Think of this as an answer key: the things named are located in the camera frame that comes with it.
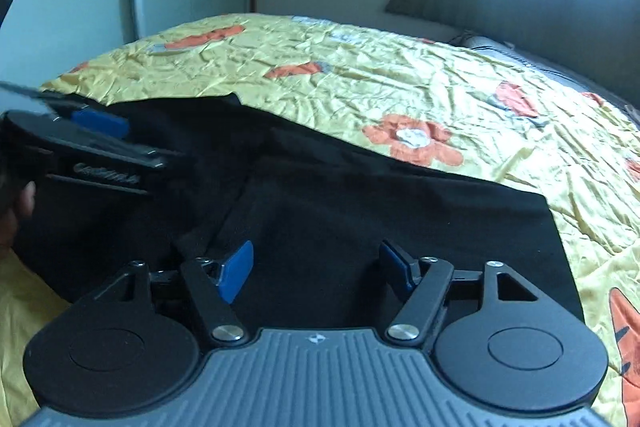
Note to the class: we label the black pants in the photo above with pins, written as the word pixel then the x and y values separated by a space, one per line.
pixel 350 217

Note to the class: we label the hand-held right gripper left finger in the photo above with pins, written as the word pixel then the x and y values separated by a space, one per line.
pixel 235 272

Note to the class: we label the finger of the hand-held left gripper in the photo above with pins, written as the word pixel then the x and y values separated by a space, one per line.
pixel 100 121
pixel 135 154

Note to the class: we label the person's left hand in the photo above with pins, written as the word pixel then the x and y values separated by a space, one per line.
pixel 27 202

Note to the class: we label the grey pillow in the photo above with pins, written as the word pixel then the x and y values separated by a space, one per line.
pixel 550 67

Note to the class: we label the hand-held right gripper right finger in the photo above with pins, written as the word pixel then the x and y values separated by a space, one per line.
pixel 397 264

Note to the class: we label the yellow floral bedspread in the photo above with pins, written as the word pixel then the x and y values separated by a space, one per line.
pixel 400 82

